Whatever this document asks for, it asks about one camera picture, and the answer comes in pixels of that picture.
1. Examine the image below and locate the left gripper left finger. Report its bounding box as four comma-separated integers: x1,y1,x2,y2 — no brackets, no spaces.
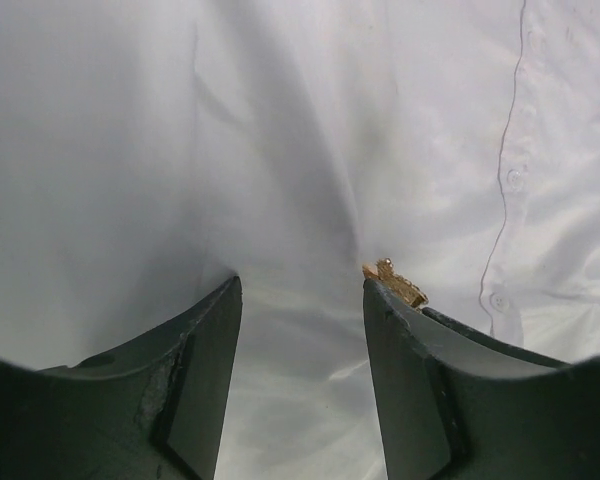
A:
0,277,242,479

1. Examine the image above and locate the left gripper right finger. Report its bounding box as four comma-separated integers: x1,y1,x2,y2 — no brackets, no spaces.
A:
363,280,600,479

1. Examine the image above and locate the blue gold flower brooch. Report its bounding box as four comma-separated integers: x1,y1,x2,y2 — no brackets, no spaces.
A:
362,258,429,310

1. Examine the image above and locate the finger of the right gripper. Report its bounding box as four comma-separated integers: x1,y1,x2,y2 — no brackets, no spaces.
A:
422,307,567,366

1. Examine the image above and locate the white button-up shirt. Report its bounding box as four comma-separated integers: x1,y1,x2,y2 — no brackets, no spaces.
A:
0,1,600,479

